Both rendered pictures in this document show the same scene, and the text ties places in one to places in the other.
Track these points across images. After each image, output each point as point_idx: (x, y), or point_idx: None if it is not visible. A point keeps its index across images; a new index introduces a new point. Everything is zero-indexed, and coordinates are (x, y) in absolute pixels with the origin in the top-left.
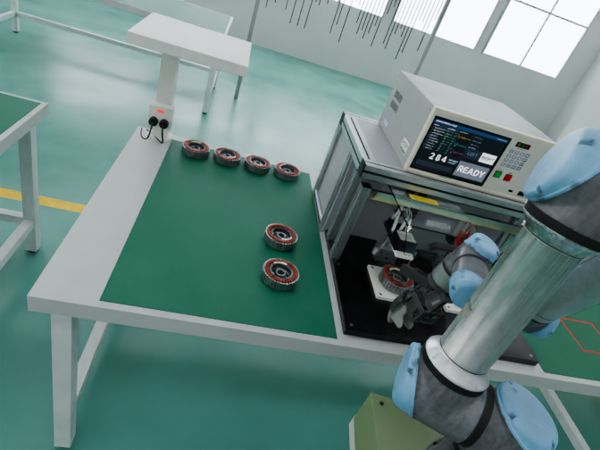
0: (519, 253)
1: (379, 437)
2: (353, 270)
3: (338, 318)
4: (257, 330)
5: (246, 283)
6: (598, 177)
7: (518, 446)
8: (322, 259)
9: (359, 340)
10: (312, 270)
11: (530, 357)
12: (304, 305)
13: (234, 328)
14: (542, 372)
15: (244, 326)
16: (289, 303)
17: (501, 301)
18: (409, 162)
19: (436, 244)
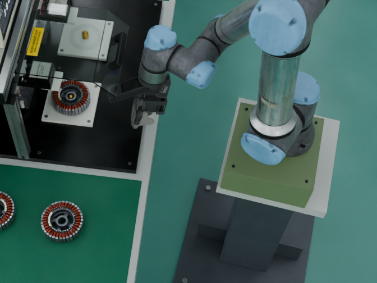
0: (283, 69)
1: (261, 176)
2: (48, 138)
3: (115, 172)
4: (136, 254)
5: (73, 259)
6: (306, 27)
7: (315, 103)
8: (25, 168)
9: (142, 160)
10: (45, 183)
11: (158, 5)
12: (101, 204)
13: (134, 275)
14: (169, 3)
15: (132, 266)
16: (99, 218)
17: (289, 88)
18: (2, 40)
19: (118, 64)
